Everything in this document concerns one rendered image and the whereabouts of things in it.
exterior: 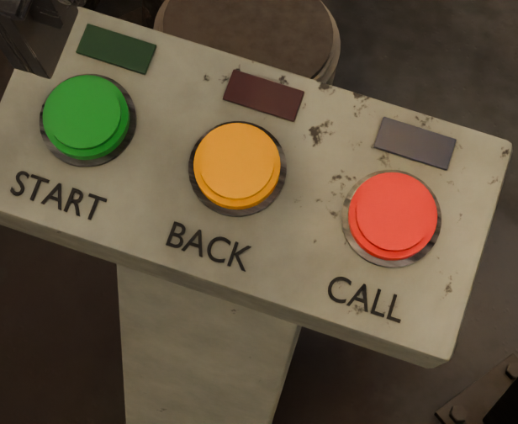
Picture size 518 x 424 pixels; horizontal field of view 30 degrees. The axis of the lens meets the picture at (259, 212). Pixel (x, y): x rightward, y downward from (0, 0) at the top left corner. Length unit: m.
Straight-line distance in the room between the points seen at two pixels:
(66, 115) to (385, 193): 0.15
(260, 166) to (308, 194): 0.03
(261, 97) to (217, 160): 0.04
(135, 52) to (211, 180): 0.08
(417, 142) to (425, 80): 0.86
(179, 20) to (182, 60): 0.15
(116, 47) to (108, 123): 0.04
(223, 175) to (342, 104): 0.07
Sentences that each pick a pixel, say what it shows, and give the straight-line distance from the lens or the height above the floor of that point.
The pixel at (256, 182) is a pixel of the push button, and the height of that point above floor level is 0.61.
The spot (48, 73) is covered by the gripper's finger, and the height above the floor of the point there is 0.69.
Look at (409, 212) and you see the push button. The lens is 0.44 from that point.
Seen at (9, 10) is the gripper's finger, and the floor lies 0.75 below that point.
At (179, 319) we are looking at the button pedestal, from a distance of 0.52.
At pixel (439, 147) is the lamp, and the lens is 0.46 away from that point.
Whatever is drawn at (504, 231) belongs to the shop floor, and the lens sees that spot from 1.21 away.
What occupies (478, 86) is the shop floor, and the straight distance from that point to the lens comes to 1.33.
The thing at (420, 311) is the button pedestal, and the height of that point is 0.59.
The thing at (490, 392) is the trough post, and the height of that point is 0.01.
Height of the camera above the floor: 0.97
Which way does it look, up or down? 57 degrees down
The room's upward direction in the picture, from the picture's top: 10 degrees clockwise
